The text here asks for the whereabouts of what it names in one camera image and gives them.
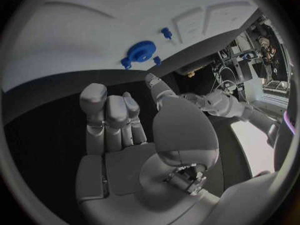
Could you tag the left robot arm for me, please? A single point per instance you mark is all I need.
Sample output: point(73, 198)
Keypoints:
point(225, 103)

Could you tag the blue plug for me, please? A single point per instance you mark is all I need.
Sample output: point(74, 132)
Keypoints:
point(157, 60)

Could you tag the workshop desk with equipment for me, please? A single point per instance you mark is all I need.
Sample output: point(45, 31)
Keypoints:
point(243, 67)

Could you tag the person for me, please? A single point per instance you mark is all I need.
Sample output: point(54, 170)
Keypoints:
point(267, 48)

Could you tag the blue gear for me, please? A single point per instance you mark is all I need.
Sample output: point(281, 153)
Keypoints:
point(140, 51)

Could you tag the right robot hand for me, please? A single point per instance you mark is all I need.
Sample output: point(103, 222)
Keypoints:
point(126, 172)

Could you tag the white task board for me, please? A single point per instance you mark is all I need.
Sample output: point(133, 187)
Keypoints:
point(93, 31)

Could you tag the blue peg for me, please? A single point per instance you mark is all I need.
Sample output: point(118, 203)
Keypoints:
point(125, 63)
point(166, 32)

